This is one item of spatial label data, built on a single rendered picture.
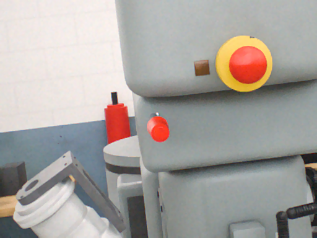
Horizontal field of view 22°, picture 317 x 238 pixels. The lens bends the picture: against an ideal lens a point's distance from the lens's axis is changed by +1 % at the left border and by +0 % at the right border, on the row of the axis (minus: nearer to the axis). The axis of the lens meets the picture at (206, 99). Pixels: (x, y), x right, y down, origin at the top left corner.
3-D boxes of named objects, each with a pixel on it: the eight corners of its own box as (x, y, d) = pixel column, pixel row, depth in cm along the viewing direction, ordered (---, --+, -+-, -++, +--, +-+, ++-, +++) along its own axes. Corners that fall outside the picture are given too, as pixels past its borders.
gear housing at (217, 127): (338, 152, 101) (331, 72, 100) (143, 176, 98) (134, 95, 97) (283, 119, 134) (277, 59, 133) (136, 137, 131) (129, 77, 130)
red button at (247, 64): (270, 82, 84) (266, 44, 84) (232, 87, 84) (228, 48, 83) (264, 80, 87) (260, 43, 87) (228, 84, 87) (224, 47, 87)
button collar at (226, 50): (275, 88, 87) (269, 33, 87) (220, 95, 87) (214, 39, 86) (271, 87, 89) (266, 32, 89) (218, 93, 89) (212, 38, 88)
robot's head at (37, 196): (62, 285, 76) (129, 234, 76) (3, 219, 73) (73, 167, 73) (58, 256, 82) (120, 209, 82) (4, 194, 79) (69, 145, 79)
